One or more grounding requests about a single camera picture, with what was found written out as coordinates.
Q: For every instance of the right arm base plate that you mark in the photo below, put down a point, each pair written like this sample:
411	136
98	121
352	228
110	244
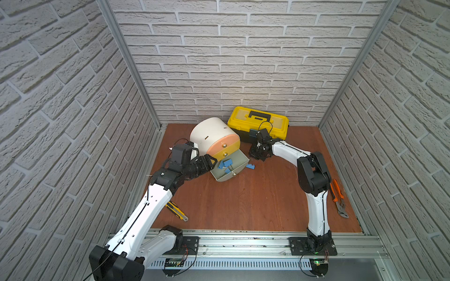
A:
300	246

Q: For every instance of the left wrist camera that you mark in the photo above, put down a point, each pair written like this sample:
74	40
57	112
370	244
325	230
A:
183	155

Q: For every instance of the orange handled pliers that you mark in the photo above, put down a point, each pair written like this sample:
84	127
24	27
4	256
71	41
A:
338	198

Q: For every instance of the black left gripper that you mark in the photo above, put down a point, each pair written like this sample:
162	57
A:
207	164

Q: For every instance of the aluminium rail frame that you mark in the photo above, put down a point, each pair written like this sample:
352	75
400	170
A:
228	250

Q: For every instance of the right circuit board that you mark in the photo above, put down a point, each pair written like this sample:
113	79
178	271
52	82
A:
319	267

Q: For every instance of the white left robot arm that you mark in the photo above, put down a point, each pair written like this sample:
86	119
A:
124	257

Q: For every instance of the left circuit board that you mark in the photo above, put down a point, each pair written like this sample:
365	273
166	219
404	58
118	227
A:
173	266

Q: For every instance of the round white drawer cabinet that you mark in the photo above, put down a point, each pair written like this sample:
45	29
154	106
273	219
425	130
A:
208	132

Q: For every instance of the grey bottom drawer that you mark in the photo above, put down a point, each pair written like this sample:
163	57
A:
230	166

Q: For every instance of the circuit board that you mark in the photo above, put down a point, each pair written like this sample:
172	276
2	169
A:
319	267
173	266

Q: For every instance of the yellow black toolbox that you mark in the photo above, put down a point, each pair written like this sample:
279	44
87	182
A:
246	122

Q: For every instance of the yellow drawer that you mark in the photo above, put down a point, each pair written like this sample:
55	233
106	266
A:
225	153

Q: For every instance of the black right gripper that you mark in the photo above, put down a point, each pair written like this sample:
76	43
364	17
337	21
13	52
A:
253	152

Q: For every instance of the yellow utility knife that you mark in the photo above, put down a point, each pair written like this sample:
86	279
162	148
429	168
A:
176	211

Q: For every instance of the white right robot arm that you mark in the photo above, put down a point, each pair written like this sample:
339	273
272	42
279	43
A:
314	179

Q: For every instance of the orange top drawer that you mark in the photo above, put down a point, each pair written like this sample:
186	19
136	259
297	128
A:
232	140

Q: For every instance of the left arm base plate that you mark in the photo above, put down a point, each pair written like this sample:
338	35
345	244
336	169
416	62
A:
188	244

